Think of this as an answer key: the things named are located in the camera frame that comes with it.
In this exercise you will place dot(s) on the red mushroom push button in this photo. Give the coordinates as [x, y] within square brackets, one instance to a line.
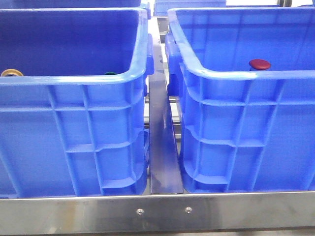
[259, 65]

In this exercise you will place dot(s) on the yellow mushroom push button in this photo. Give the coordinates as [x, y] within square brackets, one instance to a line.
[11, 73]

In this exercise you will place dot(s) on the blue plastic bin left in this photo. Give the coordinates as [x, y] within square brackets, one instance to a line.
[66, 129]

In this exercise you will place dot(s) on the blue plastic bin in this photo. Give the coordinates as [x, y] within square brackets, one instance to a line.
[66, 129]
[242, 130]

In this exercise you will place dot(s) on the blue plastic bin right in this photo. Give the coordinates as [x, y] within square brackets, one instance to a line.
[242, 130]

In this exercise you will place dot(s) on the far blue crate left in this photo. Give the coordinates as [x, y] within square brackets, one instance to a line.
[162, 6]

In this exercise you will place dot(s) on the blue bin rear left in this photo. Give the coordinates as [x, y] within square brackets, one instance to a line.
[26, 4]

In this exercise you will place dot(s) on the steel shelf front rail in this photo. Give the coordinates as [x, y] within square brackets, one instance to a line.
[157, 213]

